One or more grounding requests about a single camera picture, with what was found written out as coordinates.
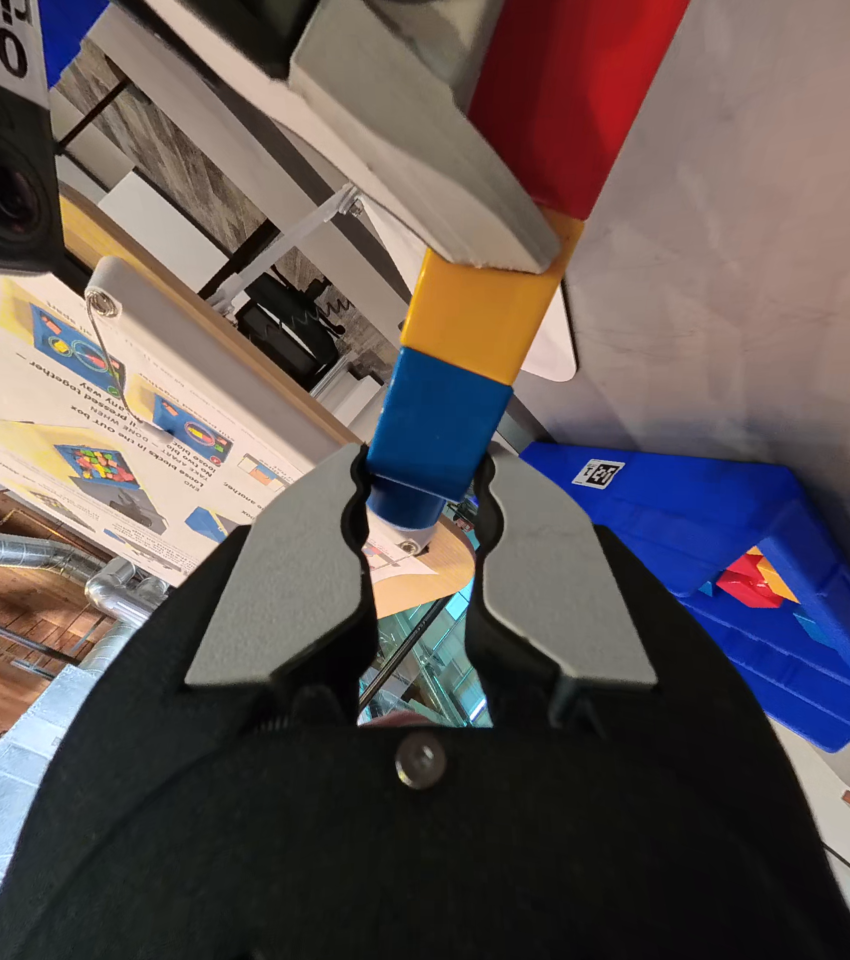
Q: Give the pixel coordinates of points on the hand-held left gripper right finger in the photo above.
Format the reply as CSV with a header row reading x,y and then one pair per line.
x,y
560,600

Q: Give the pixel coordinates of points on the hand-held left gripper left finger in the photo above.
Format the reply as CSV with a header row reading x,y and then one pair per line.
x,y
283,600

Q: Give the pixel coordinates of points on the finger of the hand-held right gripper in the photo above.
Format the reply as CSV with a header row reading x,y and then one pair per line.
x,y
425,150

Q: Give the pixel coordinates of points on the blue plastic bin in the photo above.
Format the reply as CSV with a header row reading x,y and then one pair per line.
x,y
695,510

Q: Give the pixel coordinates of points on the yellow toy building block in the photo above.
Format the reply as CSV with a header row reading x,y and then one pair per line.
x,y
485,308

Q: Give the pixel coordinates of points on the red toy building block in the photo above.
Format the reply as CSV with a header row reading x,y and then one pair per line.
x,y
590,90

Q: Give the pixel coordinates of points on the pile of coloured toy blocks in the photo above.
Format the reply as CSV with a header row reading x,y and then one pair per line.
x,y
758,578

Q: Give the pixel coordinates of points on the blue toy building block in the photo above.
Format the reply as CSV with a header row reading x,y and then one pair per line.
x,y
432,428

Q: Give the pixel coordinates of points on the grey desk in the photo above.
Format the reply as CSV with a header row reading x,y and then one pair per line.
x,y
755,270

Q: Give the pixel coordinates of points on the white document stand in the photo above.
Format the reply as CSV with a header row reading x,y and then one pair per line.
x,y
290,135

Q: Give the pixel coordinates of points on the instruction board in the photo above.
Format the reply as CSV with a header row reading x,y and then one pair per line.
x,y
95,420

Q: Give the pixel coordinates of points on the silver air duct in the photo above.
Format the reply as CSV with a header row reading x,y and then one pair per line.
x,y
35,563

